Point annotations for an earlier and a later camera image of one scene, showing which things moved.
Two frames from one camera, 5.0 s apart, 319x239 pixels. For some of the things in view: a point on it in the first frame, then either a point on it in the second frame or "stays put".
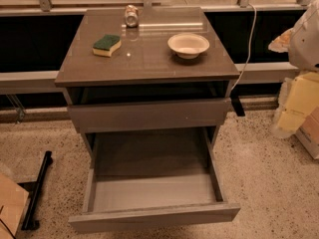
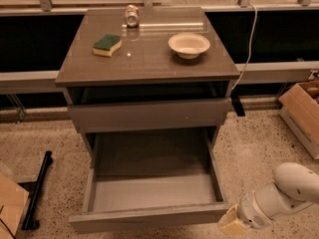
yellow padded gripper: x=305 y=47 -> x=251 y=210
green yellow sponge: x=106 y=45 stays put
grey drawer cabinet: x=169 y=73 stays put
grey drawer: x=152 y=178 stays put
